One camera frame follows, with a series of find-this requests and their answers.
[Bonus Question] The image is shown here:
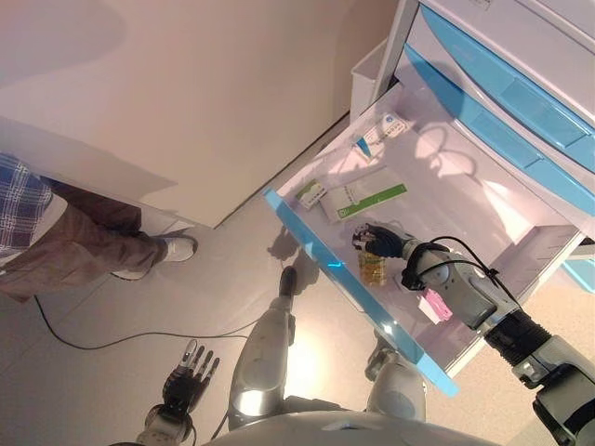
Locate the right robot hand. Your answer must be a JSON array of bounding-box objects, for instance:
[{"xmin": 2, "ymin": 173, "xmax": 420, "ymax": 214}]
[{"xmin": 350, "ymin": 221, "xmax": 411, "ymax": 259}]

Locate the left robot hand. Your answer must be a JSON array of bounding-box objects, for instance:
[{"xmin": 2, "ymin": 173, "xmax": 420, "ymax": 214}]
[{"xmin": 160, "ymin": 337, "xmax": 220, "ymax": 415}]

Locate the yellow medicine bottle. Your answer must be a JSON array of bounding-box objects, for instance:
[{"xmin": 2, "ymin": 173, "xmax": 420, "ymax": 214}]
[{"xmin": 352, "ymin": 227, "xmax": 390, "ymax": 287}]

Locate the blue fronted cart drawer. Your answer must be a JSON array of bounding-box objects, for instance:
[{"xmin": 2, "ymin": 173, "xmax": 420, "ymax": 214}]
[{"xmin": 262, "ymin": 76, "xmax": 585, "ymax": 399}]

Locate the large green white medicine box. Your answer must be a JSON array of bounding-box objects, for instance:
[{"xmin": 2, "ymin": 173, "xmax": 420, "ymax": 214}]
[{"xmin": 320, "ymin": 169, "xmax": 408, "ymax": 224}]

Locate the pink white medicine box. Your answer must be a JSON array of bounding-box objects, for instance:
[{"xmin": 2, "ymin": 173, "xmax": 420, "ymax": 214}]
[{"xmin": 417, "ymin": 287, "xmax": 455, "ymax": 324}]

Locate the small green white medicine box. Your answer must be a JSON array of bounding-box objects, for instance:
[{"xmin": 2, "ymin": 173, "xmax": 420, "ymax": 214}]
[{"xmin": 295, "ymin": 178, "xmax": 329, "ymax": 211}]

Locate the silver left robot leg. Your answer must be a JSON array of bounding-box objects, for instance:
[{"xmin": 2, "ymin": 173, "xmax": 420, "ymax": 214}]
[{"xmin": 227, "ymin": 267, "xmax": 299, "ymax": 431}]

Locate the blue white small tube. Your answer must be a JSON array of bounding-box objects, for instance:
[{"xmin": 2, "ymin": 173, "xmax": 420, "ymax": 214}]
[{"xmin": 351, "ymin": 137, "xmax": 376, "ymax": 163}]

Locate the white box with blue logo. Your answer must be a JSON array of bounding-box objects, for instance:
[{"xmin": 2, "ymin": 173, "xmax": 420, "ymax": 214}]
[{"xmin": 366, "ymin": 113, "xmax": 411, "ymax": 151}]

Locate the grey robot torso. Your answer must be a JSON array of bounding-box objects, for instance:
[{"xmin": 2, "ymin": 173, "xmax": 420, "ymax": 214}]
[{"xmin": 204, "ymin": 408, "xmax": 466, "ymax": 446}]

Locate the white side bin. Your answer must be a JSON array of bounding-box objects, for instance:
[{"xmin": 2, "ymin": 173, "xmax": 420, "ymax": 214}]
[{"xmin": 350, "ymin": 39, "xmax": 396, "ymax": 123}]

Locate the person in brown trousers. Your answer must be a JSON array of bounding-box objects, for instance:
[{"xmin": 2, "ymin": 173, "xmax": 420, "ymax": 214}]
[{"xmin": 0, "ymin": 152, "xmax": 200, "ymax": 304}]

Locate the black tether cable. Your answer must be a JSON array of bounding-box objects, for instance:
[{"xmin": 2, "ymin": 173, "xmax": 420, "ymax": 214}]
[{"xmin": 32, "ymin": 273, "xmax": 262, "ymax": 350}]

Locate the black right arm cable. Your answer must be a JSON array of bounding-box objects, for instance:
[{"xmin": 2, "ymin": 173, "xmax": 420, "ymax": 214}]
[{"xmin": 402, "ymin": 236, "xmax": 522, "ymax": 308}]

